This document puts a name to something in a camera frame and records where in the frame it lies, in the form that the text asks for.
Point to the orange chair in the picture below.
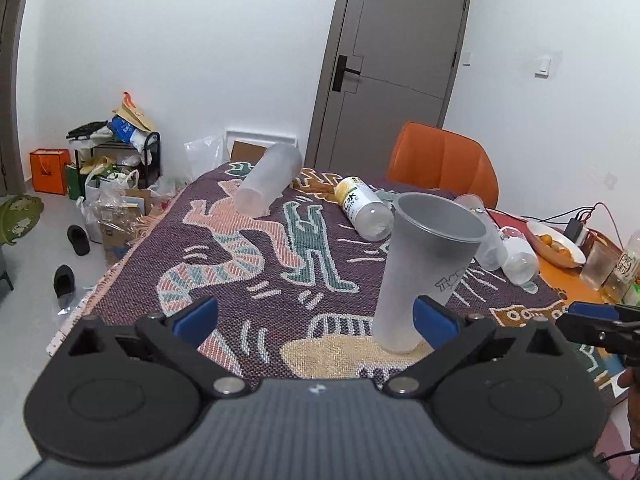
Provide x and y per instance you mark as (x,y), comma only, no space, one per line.
(440,160)

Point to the printed woven blanket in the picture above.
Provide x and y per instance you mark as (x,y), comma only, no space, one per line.
(280,240)

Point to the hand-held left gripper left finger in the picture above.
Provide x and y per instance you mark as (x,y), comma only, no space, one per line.
(192,322)

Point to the glass tumbler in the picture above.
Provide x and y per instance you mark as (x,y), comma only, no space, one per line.
(599,266)

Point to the orange shopping bag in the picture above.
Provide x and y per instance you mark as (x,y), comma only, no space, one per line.
(47,172)

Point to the green round stool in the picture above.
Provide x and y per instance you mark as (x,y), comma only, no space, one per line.
(17,217)

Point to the black power adapter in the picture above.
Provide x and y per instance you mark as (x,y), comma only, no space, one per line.
(576,230)

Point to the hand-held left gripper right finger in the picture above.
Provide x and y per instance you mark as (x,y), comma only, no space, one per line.
(436,324)

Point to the white flat box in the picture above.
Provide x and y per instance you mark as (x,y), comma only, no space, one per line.
(260,136)

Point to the black shoe rack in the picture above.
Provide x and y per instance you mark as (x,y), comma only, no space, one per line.
(150,160)

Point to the white plastic bag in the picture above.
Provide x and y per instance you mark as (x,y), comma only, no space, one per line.
(112,185)

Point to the person's right hand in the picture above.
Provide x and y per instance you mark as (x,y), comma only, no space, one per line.
(635,400)

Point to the brown cardboard box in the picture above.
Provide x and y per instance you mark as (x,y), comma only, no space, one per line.
(247,152)

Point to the white bowl of oranges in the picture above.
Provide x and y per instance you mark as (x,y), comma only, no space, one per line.
(555,245)

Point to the green paper bag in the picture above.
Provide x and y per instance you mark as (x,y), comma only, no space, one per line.
(74,180)

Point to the green label drink bottle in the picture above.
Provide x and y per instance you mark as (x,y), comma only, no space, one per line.
(625,265)

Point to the clear plastic bottle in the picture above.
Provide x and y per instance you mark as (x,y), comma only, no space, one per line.
(520,257)

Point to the grey door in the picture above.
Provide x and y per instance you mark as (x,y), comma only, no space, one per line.
(395,50)

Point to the clear plastic cup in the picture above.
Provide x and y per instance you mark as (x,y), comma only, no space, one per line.
(492,250)

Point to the yellow label plastic bottle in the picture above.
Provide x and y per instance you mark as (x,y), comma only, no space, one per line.
(362,205)

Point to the frosted plastic cup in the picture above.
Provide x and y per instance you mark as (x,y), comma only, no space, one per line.
(420,270)
(267,177)

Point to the black slipper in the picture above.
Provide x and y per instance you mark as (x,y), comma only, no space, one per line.
(79,240)
(64,280)

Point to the clear plastic bag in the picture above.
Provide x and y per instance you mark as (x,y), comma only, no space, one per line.
(205,157)

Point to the printed cardboard box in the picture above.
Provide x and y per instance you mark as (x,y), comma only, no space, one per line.
(117,242)

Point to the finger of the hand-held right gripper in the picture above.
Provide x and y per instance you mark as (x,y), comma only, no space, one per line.
(600,332)
(597,310)

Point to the white light switch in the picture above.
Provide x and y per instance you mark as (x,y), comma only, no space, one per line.
(543,66)
(466,58)

